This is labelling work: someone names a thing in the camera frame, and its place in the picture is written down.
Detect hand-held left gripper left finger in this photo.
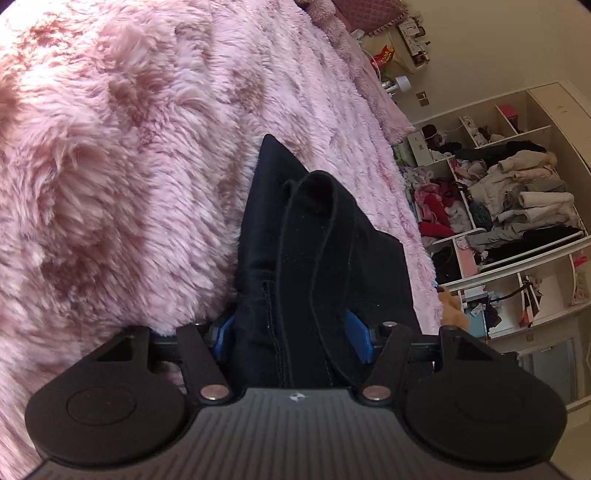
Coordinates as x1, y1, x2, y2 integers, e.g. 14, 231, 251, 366
95, 318, 242, 403

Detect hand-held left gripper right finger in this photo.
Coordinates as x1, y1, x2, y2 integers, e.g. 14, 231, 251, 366
342, 308, 505, 403

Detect black pants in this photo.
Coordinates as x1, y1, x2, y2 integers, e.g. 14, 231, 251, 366
228, 133, 422, 391

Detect brown plush toy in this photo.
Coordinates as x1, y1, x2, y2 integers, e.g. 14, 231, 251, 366
436, 285, 472, 330

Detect white bedside cabinet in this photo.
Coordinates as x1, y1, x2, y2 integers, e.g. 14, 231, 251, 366
392, 130, 459, 168

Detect pile of clothes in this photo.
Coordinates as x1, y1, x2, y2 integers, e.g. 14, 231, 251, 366
403, 124, 583, 333

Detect pink fluffy blanket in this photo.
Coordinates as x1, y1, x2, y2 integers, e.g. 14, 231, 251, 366
0, 0, 444, 462

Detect white open wardrobe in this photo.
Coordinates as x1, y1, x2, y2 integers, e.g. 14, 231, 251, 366
392, 81, 591, 414

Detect red snack bag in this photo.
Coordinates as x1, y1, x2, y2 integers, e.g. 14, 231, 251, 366
373, 44, 397, 68

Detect pink quilted pillow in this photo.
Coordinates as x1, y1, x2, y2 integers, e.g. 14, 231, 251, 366
333, 0, 408, 38

